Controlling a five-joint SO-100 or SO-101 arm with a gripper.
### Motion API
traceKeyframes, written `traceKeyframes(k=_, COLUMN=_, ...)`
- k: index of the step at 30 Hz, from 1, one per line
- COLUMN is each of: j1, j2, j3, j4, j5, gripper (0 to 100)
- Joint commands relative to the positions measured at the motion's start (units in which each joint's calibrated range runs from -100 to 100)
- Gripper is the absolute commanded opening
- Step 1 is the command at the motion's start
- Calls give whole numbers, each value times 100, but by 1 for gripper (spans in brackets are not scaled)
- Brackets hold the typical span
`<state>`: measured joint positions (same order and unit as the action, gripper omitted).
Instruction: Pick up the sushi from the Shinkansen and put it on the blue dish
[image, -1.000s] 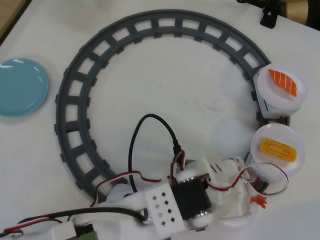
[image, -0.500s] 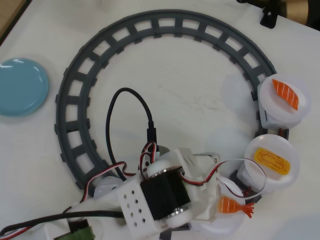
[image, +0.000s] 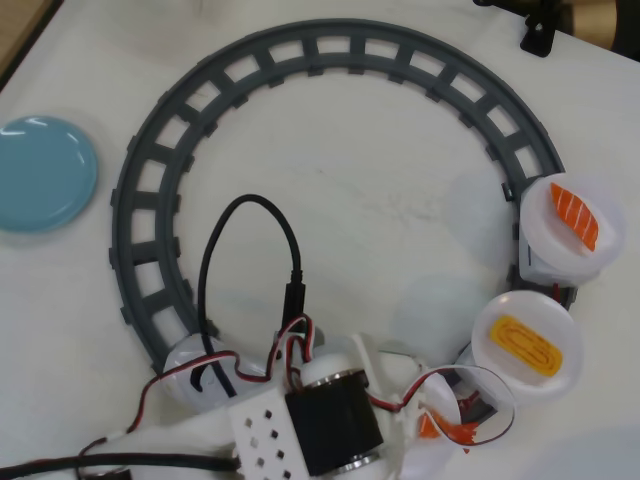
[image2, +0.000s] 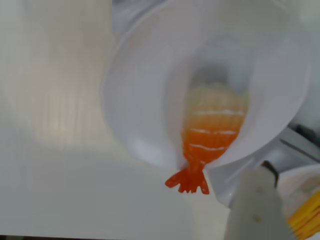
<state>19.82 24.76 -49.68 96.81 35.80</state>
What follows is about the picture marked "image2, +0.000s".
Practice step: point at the yellow egg sushi toy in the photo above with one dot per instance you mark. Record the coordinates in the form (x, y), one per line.
(306, 217)

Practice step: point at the white train car blue stripe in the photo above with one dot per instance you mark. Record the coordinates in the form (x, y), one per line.
(225, 185)

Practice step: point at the orange shrimp sushi toy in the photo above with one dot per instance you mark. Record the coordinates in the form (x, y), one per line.
(212, 130)

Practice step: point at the white round plastic plate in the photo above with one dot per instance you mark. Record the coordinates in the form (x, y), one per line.
(297, 180)

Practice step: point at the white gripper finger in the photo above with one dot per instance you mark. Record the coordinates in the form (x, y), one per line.
(255, 212)

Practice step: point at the white plastic bowl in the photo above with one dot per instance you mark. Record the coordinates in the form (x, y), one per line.
(140, 100)

